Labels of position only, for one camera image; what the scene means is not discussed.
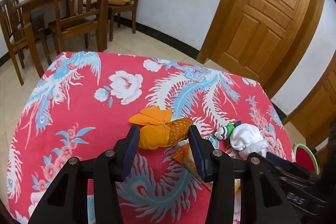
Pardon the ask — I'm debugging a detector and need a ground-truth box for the red bin green rim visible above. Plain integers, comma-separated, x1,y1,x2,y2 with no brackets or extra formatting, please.
292,143,319,174

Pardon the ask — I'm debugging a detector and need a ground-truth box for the green purple small toy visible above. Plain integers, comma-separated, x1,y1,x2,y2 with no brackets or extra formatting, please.
214,123,235,140

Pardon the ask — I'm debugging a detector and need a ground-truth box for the red floral tablecloth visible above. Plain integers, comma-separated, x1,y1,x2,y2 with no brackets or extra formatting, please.
7,52,292,223

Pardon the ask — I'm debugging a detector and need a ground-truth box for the wooden panel door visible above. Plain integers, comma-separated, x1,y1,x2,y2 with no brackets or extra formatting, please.
197,0,324,97

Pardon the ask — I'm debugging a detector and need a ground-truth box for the left wooden chair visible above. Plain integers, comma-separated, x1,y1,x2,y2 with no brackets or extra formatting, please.
1,0,31,86

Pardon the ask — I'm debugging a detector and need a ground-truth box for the wooden dining table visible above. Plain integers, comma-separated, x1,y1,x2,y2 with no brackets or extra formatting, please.
15,0,117,51

